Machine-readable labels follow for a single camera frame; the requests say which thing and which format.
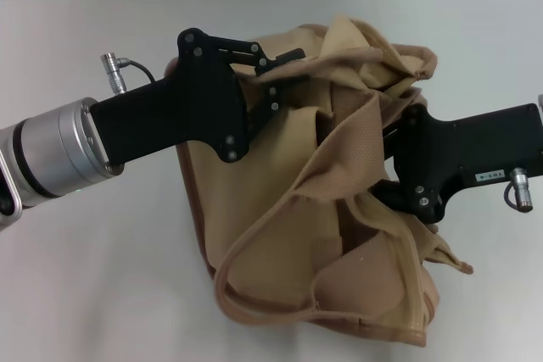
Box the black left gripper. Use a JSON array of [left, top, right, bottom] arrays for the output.
[[91, 28, 311, 167]]

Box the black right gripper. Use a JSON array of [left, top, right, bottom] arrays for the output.
[[369, 102, 543, 225]]

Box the khaki canvas food bag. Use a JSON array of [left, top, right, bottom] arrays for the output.
[[165, 14, 474, 334]]

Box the white number sticker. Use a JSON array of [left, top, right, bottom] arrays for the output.
[[474, 170, 506, 183]]

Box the right cable with metal connector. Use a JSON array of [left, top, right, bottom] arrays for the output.
[[502, 168, 543, 213]]

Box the cable with metal connector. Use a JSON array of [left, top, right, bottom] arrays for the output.
[[502, 168, 543, 213], [99, 52, 156, 94]]

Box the left cable with metal connector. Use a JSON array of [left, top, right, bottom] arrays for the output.
[[99, 52, 156, 94]]

